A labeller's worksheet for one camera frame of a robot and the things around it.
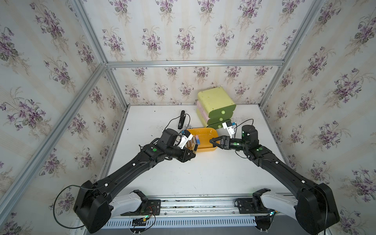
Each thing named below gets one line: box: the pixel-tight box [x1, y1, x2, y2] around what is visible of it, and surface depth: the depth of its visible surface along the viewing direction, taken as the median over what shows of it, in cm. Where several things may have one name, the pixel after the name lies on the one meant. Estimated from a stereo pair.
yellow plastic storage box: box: [187, 127, 219, 153], surface depth 101 cm
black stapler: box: [177, 110, 187, 130], surface depth 109 cm
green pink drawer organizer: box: [196, 87, 237, 130], surface depth 95 cm
